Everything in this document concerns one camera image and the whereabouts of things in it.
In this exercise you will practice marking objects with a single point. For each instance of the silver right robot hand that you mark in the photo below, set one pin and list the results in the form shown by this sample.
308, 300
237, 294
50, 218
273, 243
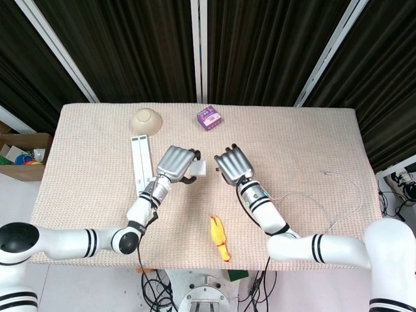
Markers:
234, 164

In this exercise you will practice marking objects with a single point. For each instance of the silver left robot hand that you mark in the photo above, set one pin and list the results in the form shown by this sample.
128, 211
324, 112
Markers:
174, 164

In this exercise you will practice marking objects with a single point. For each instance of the white charger block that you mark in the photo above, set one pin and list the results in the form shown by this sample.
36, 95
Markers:
199, 168

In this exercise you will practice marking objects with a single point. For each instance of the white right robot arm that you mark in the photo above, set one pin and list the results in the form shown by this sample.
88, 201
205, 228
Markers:
325, 248

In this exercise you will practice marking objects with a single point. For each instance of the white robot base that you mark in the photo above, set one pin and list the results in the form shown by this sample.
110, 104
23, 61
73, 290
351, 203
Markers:
203, 295

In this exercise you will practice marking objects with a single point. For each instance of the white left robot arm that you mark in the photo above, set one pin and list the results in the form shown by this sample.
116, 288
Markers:
65, 243

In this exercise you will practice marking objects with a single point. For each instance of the green block under table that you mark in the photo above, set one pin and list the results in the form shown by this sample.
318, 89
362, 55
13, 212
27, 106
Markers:
237, 275

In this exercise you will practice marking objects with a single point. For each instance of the long white power strip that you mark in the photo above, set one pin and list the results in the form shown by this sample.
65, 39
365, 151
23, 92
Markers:
142, 162

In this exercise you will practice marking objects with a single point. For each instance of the beige upturned bowl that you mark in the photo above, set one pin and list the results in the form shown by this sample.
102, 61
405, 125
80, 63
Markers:
145, 121

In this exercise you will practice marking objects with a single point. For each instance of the beige woven tablecloth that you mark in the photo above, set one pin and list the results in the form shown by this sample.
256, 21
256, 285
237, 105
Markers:
279, 139

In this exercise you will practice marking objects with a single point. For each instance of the small purple box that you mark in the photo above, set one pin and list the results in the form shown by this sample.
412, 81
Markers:
209, 118

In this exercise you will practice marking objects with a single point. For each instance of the yellow rubber chicken toy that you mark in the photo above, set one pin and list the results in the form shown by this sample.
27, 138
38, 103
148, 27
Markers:
217, 234

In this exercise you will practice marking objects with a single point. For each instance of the black curtain panel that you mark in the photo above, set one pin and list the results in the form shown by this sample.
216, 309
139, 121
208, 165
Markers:
390, 81
266, 48
26, 71
123, 48

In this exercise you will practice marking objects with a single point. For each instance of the cardboard box with clutter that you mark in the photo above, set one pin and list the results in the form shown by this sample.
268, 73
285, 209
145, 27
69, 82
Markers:
29, 143

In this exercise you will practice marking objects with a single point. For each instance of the black and white sneaker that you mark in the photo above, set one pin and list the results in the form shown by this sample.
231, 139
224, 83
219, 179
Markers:
404, 180

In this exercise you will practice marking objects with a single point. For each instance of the aluminium frame post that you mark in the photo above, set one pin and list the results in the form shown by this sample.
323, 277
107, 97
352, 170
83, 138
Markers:
331, 48
199, 48
55, 45

